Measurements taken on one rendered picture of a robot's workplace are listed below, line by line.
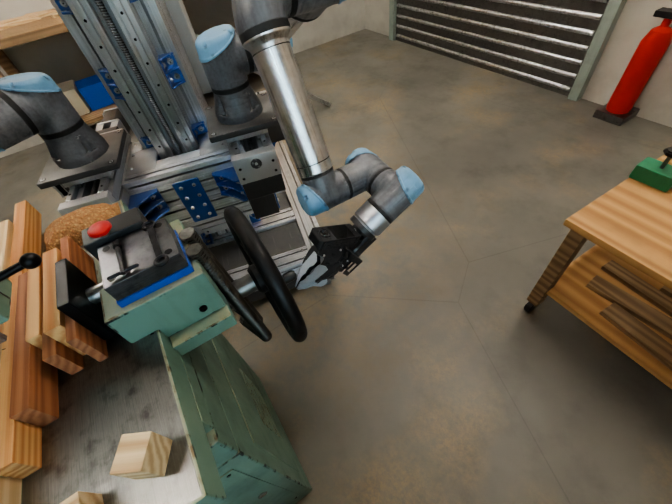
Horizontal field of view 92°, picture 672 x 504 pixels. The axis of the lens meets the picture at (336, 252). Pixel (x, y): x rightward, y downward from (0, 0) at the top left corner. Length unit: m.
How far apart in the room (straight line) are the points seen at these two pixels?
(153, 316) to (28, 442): 0.18
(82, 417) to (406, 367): 1.09
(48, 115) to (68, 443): 0.88
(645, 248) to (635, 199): 0.21
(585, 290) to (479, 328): 0.40
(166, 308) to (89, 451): 0.18
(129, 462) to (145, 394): 0.10
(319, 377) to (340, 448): 0.26
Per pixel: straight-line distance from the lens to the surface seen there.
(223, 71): 1.09
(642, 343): 1.48
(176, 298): 0.51
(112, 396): 0.53
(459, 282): 1.62
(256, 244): 0.51
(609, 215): 1.30
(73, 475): 0.52
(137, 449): 0.43
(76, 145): 1.23
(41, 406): 0.55
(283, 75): 0.69
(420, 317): 1.49
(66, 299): 0.52
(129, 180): 1.26
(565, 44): 3.17
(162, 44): 1.29
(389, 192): 0.71
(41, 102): 1.20
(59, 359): 0.56
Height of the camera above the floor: 1.30
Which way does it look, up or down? 49 degrees down
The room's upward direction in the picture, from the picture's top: 10 degrees counter-clockwise
